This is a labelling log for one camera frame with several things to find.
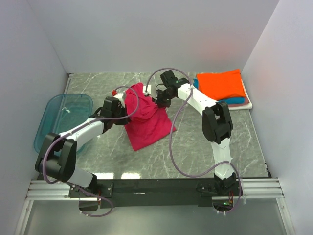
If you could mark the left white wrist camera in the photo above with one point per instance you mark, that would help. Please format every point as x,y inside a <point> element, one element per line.
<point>121,96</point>

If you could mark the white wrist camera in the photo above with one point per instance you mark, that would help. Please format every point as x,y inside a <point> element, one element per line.
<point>121,96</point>
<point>147,90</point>

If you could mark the teal transparent plastic bin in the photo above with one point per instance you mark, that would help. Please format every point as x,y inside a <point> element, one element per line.
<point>62,113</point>

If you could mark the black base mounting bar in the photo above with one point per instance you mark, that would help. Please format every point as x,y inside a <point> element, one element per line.
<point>158,192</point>

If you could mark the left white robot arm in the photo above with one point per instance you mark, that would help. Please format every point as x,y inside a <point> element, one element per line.
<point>57,157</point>

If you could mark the folded mauve t-shirt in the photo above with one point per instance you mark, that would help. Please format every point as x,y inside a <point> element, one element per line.
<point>245,105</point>

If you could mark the pink t-shirt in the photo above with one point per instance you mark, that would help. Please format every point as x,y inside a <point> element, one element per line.
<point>149,123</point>

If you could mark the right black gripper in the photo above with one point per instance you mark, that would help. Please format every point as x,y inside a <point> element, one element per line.
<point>157,99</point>

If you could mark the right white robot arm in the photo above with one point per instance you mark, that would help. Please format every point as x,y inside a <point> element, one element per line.
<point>216,125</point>

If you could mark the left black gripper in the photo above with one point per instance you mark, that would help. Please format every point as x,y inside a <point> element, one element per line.
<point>124,121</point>

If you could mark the folded orange t-shirt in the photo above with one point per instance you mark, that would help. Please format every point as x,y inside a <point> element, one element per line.
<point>220,86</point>

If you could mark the folded white t-shirt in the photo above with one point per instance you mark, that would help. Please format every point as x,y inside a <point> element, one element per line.
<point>246,95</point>

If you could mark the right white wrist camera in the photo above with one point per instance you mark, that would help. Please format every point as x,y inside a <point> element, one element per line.
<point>147,90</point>

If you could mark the folded blue t-shirt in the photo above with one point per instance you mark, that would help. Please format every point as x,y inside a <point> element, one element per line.
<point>231,100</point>

